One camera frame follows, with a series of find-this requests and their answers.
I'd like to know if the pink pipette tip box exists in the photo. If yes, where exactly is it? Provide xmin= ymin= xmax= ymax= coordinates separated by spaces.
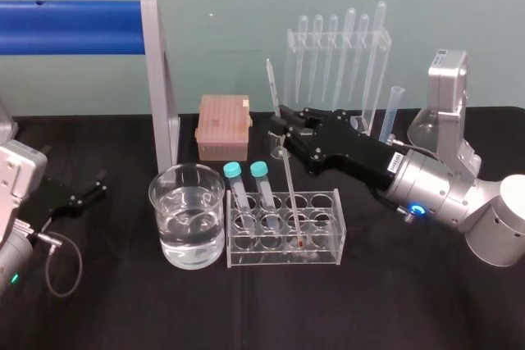
xmin=194 ymin=93 xmax=253 ymax=162

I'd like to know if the blue pipe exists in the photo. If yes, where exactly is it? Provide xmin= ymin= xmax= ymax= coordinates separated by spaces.
xmin=0 ymin=0 xmax=148 ymax=57

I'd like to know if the thin dark gripper cable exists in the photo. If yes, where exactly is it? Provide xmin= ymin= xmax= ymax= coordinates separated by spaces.
xmin=36 ymin=231 xmax=84 ymax=298
xmin=367 ymin=185 xmax=416 ymax=225

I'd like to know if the glass thermometer with red bulb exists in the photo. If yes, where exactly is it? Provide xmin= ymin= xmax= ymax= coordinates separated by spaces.
xmin=266 ymin=58 xmax=307 ymax=249

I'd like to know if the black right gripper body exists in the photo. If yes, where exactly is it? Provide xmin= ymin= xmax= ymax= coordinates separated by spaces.
xmin=308 ymin=108 xmax=408 ymax=194

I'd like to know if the grey upright frame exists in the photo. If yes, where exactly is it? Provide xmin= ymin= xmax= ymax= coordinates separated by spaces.
xmin=139 ymin=0 xmax=182 ymax=175

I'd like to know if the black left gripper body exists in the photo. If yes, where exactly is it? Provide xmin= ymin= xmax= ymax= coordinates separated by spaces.
xmin=18 ymin=177 xmax=86 ymax=233

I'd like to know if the thin dark left gripper cable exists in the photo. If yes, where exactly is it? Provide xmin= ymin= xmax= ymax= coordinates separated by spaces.
xmin=36 ymin=231 xmax=84 ymax=298

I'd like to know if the thin dark right gripper cable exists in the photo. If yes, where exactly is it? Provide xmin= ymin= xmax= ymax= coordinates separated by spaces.
xmin=367 ymin=185 xmax=416 ymax=225

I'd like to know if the long clear plastic pipette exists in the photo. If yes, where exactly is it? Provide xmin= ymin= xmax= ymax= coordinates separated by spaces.
xmin=362 ymin=0 xmax=388 ymax=122

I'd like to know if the clear acrylic test tube rack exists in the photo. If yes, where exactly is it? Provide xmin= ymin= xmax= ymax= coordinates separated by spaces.
xmin=225 ymin=188 xmax=344 ymax=270

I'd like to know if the clear acrylic pipette stand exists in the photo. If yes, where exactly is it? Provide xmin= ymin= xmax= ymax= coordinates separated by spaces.
xmin=282 ymin=27 xmax=393 ymax=137

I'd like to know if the glass beaker with water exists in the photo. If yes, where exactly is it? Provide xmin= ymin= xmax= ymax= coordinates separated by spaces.
xmin=148 ymin=162 xmax=228 ymax=271

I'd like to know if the clear tube with teal cap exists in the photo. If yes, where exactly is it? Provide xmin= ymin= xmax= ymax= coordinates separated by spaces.
xmin=249 ymin=160 xmax=285 ymax=239
xmin=222 ymin=161 xmax=258 ymax=239

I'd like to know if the clear graduated cylinder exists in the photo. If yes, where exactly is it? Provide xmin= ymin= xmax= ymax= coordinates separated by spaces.
xmin=379 ymin=85 xmax=405 ymax=147

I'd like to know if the clear glass flask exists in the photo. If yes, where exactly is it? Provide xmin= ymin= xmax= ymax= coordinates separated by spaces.
xmin=406 ymin=106 xmax=442 ymax=151

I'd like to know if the black table cloth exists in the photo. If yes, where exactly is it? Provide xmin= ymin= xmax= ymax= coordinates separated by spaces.
xmin=0 ymin=104 xmax=525 ymax=350

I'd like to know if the small clear glass vessel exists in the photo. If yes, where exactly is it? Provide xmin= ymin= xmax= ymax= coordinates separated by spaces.
xmin=267 ymin=130 xmax=293 ymax=159

